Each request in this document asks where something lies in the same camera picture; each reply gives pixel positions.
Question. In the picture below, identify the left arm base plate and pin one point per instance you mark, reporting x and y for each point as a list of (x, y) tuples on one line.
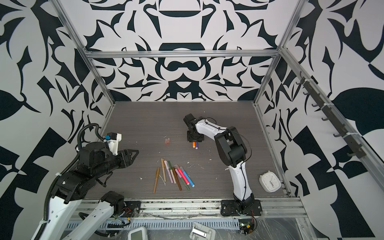
[(131, 209)]

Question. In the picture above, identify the green marker pen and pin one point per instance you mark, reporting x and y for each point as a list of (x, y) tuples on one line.
[(181, 181)]

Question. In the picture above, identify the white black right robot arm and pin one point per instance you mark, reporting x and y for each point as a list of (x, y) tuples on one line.
[(232, 151)]

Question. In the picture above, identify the silver metal bracket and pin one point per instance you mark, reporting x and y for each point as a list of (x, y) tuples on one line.
[(202, 232)]

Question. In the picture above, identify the blue marker pen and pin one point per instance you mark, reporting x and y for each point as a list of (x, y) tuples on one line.
[(190, 182)]

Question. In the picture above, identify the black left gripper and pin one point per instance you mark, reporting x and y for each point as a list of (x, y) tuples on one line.
[(124, 157)]

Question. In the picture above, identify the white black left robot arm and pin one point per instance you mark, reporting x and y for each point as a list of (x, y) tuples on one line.
[(67, 192)]

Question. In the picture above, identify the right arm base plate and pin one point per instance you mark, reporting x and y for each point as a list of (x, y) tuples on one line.
[(248, 207)]

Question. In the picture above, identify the brown marker pen far left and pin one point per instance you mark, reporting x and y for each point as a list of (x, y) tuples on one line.
[(156, 179)]

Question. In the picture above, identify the small electronics board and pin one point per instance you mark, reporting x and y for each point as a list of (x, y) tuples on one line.
[(246, 227)]

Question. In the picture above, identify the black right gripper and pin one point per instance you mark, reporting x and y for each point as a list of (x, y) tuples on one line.
[(189, 138)]

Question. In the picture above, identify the white handheld device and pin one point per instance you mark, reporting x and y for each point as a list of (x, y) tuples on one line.
[(140, 233)]

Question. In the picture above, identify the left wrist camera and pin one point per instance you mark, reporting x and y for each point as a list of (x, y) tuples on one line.
[(112, 140)]

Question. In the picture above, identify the light pink marker pen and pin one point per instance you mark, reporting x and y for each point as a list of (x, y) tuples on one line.
[(168, 171)]

